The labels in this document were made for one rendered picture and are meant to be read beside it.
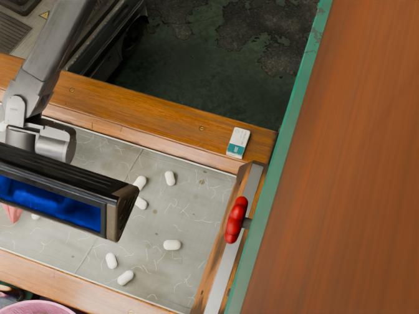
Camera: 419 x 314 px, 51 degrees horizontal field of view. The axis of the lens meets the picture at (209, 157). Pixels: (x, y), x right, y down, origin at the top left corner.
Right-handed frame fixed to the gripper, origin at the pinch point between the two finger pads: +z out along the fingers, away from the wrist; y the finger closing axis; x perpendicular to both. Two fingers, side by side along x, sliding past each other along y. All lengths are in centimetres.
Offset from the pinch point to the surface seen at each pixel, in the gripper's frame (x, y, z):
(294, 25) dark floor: 140, 39, -51
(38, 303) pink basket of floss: -9.0, 12.4, 9.8
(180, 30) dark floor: 128, -11, -38
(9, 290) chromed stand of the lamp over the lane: -10.2, 7.1, 8.2
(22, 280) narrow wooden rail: -7.0, 7.5, 7.7
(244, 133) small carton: 18, 40, -25
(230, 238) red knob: -38, 46, -30
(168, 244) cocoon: 3.1, 31.7, -3.2
